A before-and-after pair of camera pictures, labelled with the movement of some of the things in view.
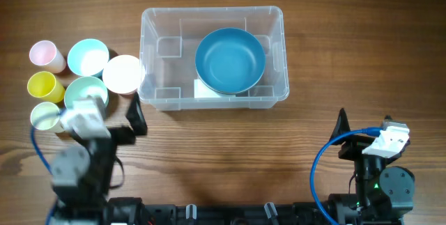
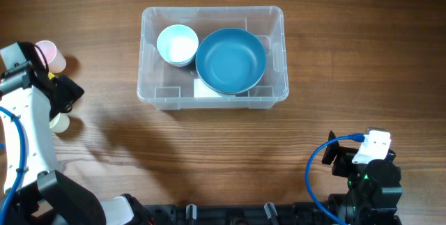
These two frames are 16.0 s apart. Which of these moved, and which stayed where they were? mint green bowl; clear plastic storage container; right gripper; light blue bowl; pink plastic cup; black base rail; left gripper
Moved: right gripper; mint green bowl; left gripper; light blue bowl
Stayed: clear plastic storage container; black base rail; pink plastic cup
